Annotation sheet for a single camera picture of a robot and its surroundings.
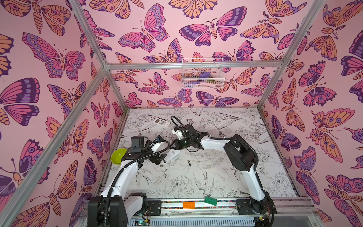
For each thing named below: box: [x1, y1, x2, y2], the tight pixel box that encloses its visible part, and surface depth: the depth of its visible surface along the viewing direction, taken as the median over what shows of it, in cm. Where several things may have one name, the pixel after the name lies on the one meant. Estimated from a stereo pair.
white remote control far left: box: [153, 118, 171, 129], surface depth 112 cm
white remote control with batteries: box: [162, 148, 181, 164], surface depth 94 cm
